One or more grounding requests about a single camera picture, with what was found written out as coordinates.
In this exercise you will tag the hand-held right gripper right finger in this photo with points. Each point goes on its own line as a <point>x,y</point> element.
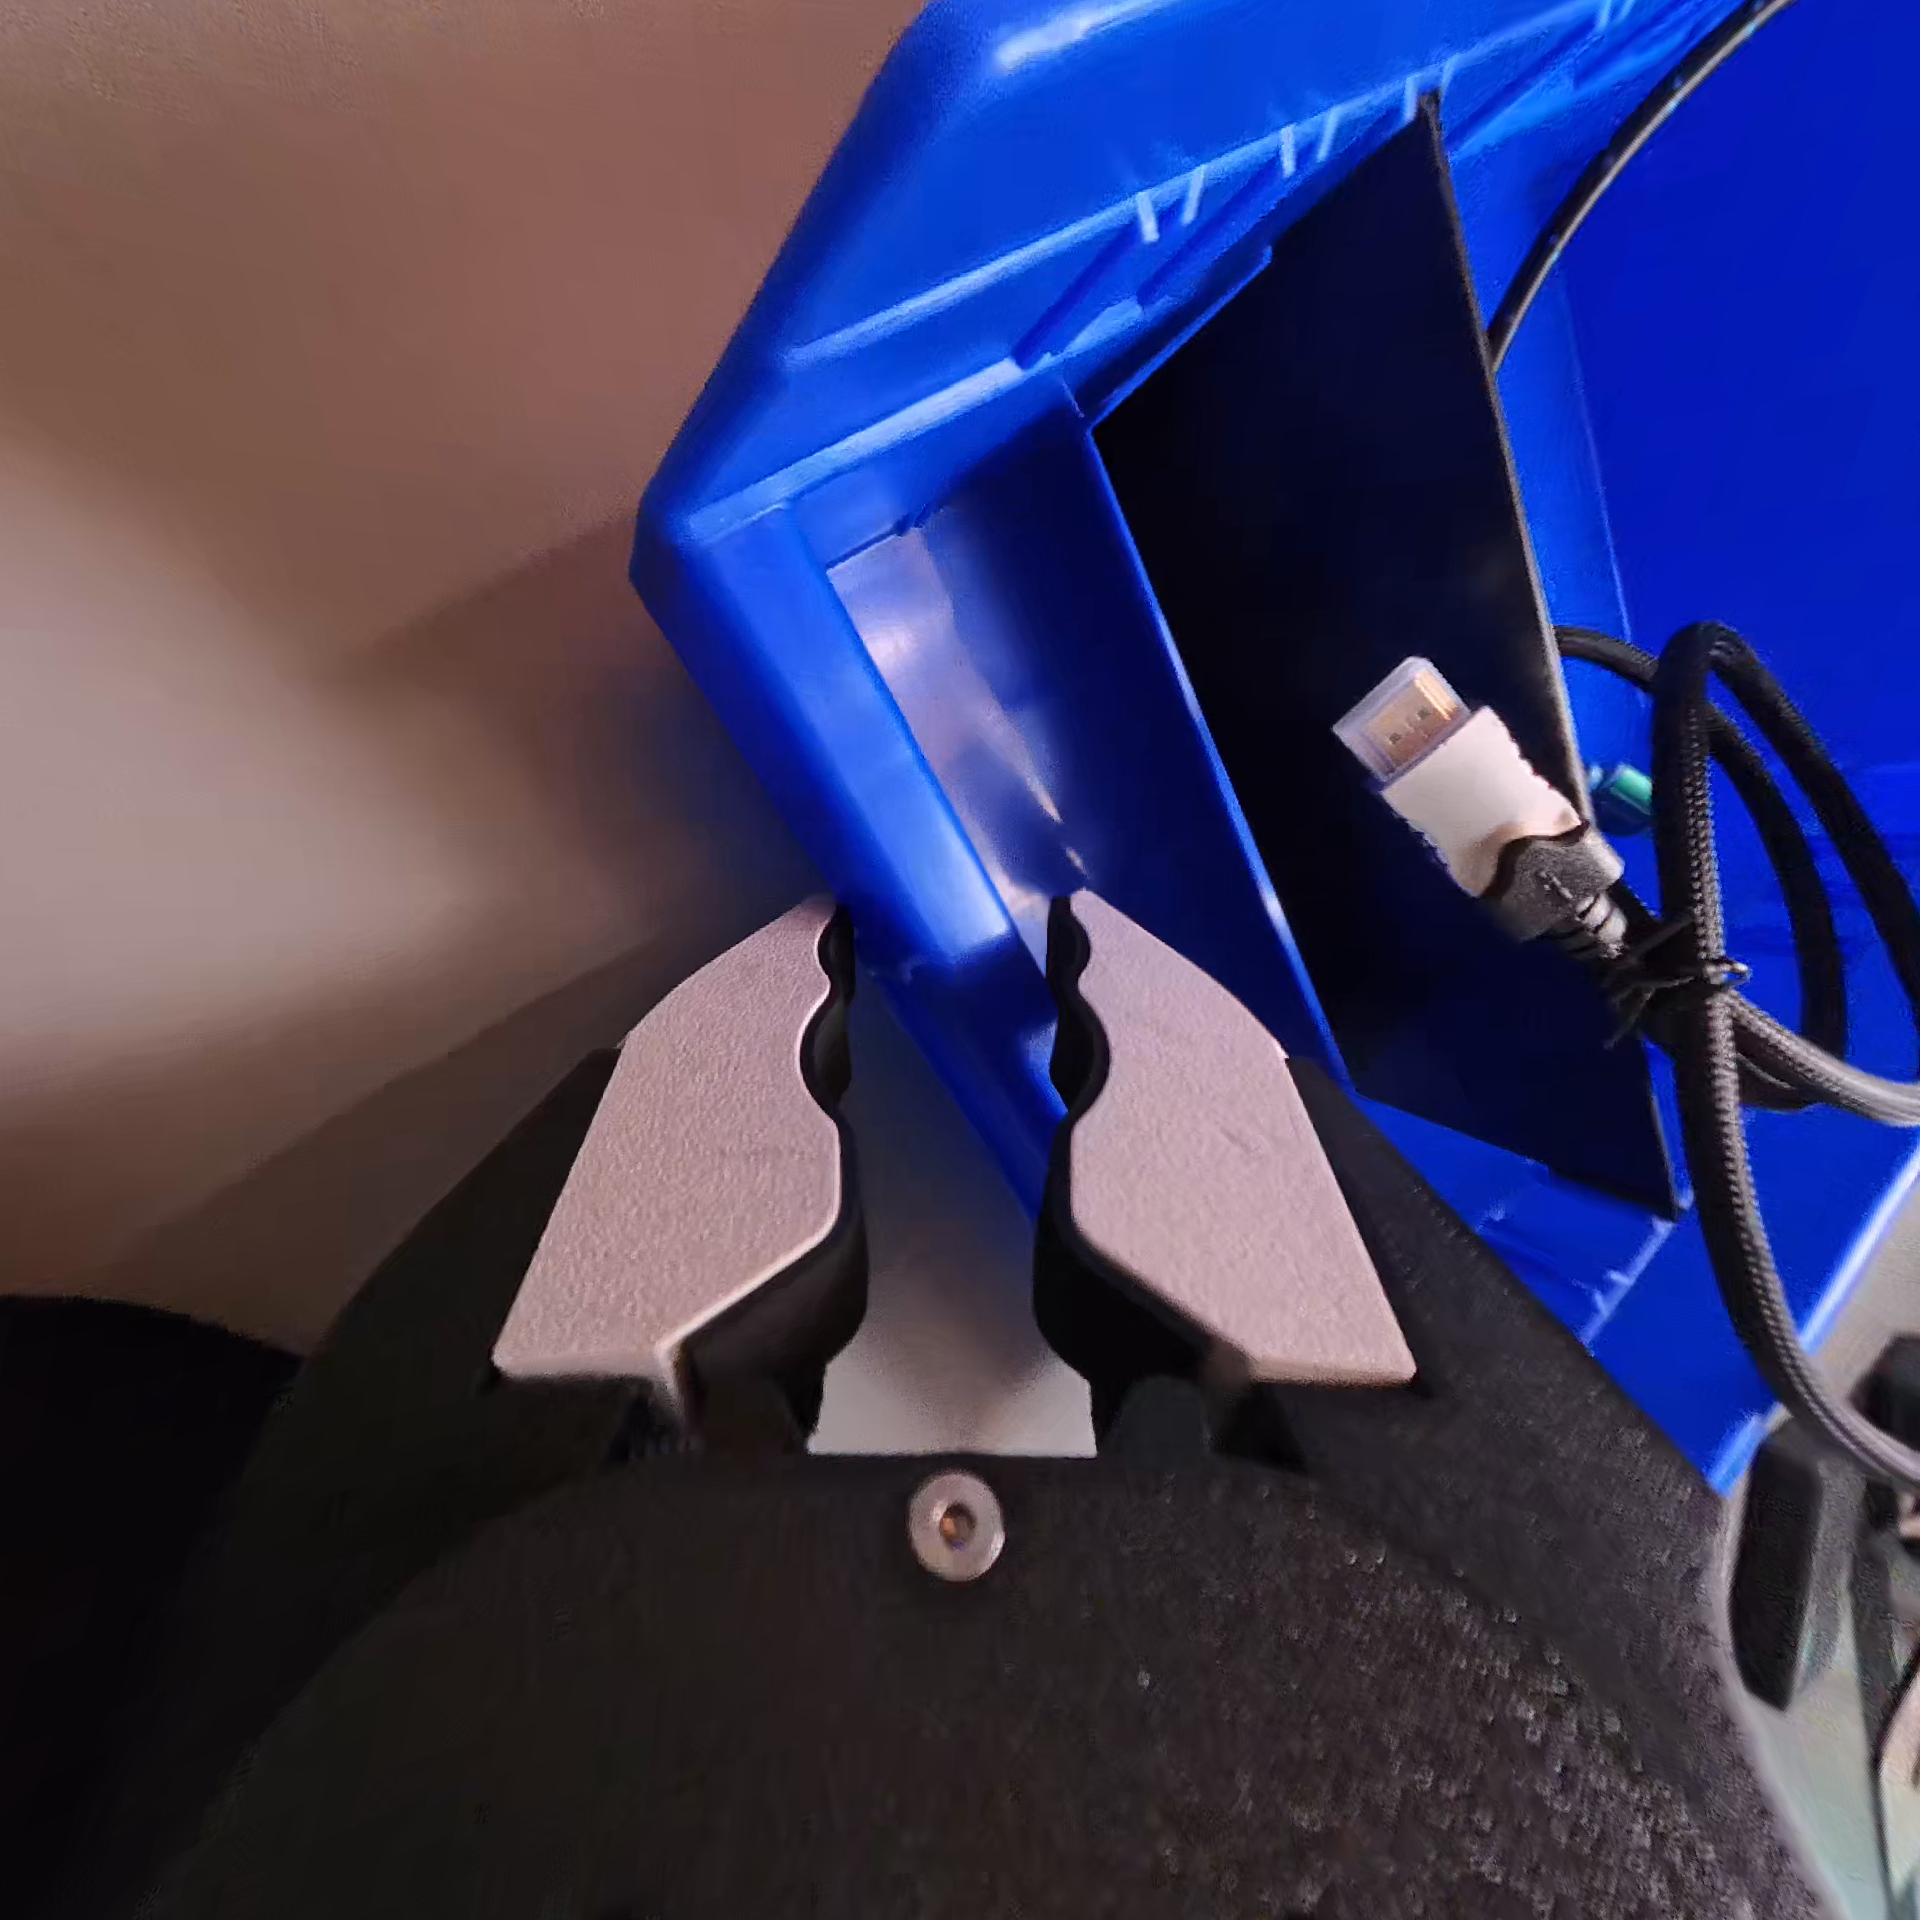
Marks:
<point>1200,1186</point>

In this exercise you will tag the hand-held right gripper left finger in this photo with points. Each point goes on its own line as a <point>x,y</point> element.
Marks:
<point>692,1171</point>

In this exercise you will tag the blue storage bin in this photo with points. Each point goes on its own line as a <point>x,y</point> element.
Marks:
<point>930,301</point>

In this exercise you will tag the black bin divider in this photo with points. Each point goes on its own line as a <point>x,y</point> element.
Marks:
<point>1320,601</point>

